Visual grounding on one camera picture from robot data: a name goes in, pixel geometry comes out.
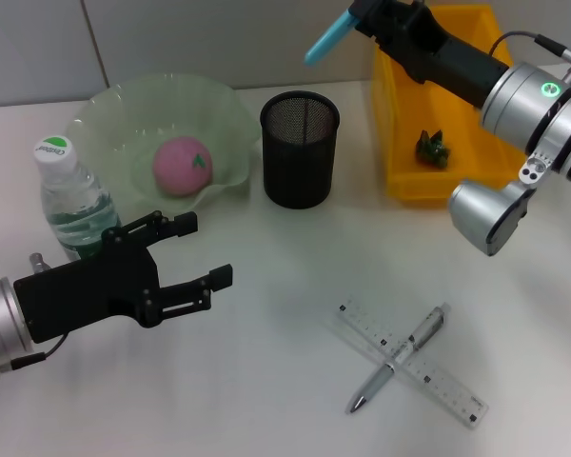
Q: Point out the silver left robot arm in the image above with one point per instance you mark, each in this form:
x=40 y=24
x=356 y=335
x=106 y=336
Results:
x=0 y=314

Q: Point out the blue scissors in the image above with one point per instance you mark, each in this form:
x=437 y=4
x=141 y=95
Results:
x=326 y=40

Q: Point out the clear silver pen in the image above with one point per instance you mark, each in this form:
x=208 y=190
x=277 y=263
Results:
x=378 y=381

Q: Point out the green plastic scrap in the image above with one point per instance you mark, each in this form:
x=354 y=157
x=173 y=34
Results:
x=430 y=150

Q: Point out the yellow plastic bin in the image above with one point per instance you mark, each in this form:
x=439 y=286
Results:
x=423 y=188

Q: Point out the pink peach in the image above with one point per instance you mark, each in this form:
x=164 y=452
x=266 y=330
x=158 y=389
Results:
x=178 y=166

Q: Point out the green glass fruit plate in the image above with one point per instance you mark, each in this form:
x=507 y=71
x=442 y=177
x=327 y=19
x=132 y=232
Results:
x=209 y=124

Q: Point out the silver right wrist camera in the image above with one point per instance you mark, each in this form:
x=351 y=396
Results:
x=480 y=214

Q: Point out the transparent plastic ruler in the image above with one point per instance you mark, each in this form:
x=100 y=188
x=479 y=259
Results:
x=452 y=395

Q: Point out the black mesh pen holder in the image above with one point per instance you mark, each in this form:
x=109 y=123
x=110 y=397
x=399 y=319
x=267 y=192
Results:
x=300 y=162

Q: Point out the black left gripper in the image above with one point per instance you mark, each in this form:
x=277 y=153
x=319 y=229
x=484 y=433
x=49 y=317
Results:
x=85 y=290

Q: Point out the clear green-label water bottle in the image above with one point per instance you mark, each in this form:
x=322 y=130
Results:
x=71 y=200

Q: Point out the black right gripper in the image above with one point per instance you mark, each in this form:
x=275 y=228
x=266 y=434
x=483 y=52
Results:
x=433 y=52

